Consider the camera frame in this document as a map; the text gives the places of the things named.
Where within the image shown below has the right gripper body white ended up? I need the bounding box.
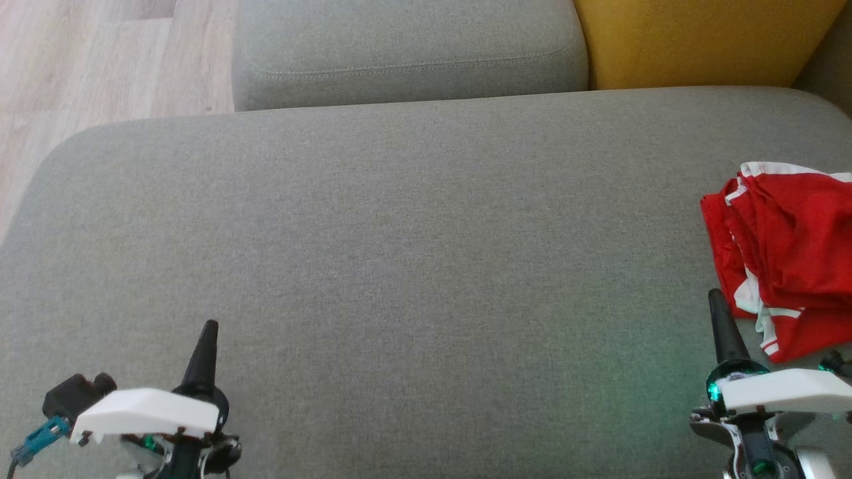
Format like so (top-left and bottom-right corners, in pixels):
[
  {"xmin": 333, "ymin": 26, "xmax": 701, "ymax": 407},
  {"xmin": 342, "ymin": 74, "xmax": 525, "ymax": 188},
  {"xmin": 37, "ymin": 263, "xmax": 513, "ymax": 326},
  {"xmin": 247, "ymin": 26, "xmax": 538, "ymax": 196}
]
[{"xmin": 691, "ymin": 362, "xmax": 852, "ymax": 479}]

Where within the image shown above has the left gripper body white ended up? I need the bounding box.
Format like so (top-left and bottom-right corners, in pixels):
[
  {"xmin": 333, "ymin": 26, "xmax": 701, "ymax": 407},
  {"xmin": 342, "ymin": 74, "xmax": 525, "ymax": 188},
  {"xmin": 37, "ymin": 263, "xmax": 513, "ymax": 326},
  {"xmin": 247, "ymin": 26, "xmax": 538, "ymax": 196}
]
[{"xmin": 69, "ymin": 389, "xmax": 242, "ymax": 479}]

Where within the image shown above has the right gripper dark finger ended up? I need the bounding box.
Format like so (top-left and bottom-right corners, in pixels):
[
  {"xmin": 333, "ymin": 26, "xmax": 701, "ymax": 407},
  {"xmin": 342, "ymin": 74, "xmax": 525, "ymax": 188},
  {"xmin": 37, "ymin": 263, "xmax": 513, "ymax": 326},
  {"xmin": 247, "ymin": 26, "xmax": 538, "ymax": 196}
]
[{"xmin": 707, "ymin": 289, "xmax": 753, "ymax": 367}]

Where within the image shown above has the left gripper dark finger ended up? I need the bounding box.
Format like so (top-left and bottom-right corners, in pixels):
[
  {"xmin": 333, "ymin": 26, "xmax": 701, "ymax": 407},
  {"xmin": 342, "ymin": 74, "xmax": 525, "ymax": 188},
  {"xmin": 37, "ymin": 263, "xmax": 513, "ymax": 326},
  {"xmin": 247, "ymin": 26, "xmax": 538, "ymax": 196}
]
[{"xmin": 174, "ymin": 319, "xmax": 228, "ymax": 410}]

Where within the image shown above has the grey sofa seat cushion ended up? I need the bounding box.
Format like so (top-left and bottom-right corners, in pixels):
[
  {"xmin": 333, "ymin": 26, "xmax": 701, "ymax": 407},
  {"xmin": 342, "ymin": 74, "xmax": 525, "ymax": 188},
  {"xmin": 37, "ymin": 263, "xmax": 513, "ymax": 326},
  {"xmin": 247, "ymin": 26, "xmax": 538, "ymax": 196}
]
[{"xmin": 0, "ymin": 86, "xmax": 852, "ymax": 479}]

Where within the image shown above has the large yellow sofa cushion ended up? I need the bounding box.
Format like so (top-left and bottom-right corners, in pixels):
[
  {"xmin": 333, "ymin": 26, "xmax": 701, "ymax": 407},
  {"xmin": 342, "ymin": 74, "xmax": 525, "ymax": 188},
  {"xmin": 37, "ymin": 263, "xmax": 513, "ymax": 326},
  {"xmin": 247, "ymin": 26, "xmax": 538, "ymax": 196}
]
[{"xmin": 572, "ymin": 0, "xmax": 847, "ymax": 91}]

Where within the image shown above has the grey sofa back cushion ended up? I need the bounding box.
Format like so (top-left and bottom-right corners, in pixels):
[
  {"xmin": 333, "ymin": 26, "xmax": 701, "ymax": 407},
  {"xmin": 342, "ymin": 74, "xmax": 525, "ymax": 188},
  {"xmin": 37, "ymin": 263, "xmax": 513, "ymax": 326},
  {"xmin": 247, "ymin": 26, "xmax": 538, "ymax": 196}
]
[{"xmin": 231, "ymin": 0, "xmax": 590, "ymax": 112}]

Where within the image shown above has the teal cable connector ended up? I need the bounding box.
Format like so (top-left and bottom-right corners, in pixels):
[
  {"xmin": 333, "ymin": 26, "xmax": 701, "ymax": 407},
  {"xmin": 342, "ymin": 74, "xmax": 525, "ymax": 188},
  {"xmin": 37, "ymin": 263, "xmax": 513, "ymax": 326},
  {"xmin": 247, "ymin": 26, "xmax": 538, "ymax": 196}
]
[{"xmin": 9, "ymin": 415, "xmax": 73, "ymax": 467}]

